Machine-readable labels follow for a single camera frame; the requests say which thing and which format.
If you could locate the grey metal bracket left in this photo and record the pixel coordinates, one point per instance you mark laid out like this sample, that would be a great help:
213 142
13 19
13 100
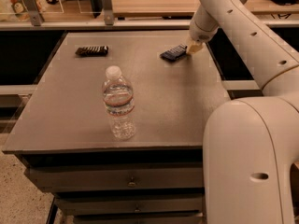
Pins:
34 12

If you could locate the dark blue rxbar wrapper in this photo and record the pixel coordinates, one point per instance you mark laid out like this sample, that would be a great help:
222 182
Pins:
174 53

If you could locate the grey drawer cabinet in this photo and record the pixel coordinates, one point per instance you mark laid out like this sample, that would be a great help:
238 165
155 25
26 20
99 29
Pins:
63 136

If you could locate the brown chocolate rxbar wrapper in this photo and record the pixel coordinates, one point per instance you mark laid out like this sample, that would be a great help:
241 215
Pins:
92 51

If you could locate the brass upper drawer knob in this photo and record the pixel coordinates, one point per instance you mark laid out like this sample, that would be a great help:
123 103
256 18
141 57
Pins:
131 183

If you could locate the clear plastic water bottle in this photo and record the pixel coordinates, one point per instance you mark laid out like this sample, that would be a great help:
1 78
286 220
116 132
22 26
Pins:
118 98

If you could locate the grey metal bracket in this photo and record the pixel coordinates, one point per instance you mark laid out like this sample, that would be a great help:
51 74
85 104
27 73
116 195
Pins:
34 12
108 12

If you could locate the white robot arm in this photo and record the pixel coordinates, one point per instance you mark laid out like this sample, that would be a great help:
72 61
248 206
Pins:
250 144

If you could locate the grey metal bracket middle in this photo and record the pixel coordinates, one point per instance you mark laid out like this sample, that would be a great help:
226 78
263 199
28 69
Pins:
108 12

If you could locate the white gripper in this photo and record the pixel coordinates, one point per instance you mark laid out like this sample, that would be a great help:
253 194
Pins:
199 34

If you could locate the wooden shelf board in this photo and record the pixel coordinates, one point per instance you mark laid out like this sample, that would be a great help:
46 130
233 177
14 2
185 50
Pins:
154 8

